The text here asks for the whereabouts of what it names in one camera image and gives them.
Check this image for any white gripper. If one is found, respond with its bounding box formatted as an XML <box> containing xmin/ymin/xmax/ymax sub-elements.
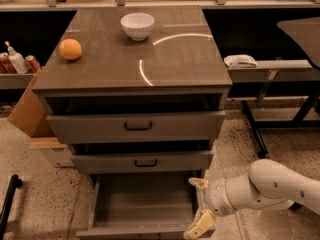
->
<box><xmin>183</xmin><ymin>177</ymin><xmax>236</xmax><ymax>240</ymax></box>

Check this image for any grey drawer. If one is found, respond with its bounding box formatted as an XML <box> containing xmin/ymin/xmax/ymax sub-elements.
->
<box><xmin>71</xmin><ymin>151</ymin><xmax>214</xmax><ymax>174</ymax></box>
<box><xmin>47</xmin><ymin>111</ymin><xmax>225</xmax><ymax>144</ymax></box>
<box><xmin>77</xmin><ymin>171</ymin><xmax>199</xmax><ymax>240</ymax></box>

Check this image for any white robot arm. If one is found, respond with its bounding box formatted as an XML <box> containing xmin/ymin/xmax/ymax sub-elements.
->
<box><xmin>184</xmin><ymin>159</ymin><xmax>320</xmax><ymax>240</ymax></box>

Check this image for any grey drawer cabinet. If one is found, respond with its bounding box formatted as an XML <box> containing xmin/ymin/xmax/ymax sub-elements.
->
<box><xmin>31</xmin><ymin>5</ymin><xmax>233</xmax><ymax>185</ymax></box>

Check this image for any folded white cloth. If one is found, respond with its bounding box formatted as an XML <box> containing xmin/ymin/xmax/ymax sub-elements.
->
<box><xmin>224</xmin><ymin>54</ymin><xmax>257</xmax><ymax>68</ymax></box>

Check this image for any white cardboard box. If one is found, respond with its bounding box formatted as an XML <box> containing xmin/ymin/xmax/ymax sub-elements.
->
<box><xmin>29</xmin><ymin>137</ymin><xmax>73</xmax><ymax>168</ymax></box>

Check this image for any white ceramic bowl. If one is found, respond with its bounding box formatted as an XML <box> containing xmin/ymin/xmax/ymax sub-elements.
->
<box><xmin>120</xmin><ymin>13</ymin><xmax>155</xmax><ymax>41</ymax></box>

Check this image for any black stand leg left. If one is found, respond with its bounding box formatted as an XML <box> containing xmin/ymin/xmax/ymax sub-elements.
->
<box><xmin>0</xmin><ymin>174</ymin><xmax>23</xmax><ymax>240</ymax></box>

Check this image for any brown cardboard box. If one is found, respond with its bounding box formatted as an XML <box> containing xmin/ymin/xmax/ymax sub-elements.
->
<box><xmin>8</xmin><ymin>71</ymin><xmax>54</xmax><ymax>138</ymax></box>

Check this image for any black side table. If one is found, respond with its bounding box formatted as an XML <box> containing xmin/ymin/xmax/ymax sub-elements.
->
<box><xmin>241</xmin><ymin>17</ymin><xmax>320</xmax><ymax>159</ymax></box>

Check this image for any orange fruit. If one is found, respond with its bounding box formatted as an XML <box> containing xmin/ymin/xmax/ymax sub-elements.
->
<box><xmin>59</xmin><ymin>39</ymin><xmax>82</xmax><ymax>60</ymax></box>

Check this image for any red soda can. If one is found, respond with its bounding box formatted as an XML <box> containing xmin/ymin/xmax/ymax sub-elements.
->
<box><xmin>25</xmin><ymin>55</ymin><xmax>42</xmax><ymax>72</ymax></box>
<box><xmin>0</xmin><ymin>52</ymin><xmax>16</xmax><ymax>73</ymax></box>

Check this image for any white pump bottle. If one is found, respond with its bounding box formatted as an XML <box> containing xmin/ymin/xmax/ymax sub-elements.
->
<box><xmin>5</xmin><ymin>41</ymin><xmax>29</xmax><ymax>74</ymax></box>

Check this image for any red soda can left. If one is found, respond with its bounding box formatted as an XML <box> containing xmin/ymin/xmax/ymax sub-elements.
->
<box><xmin>0</xmin><ymin>52</ymin><xmax>16</xmax><ymax>73</ymax></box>

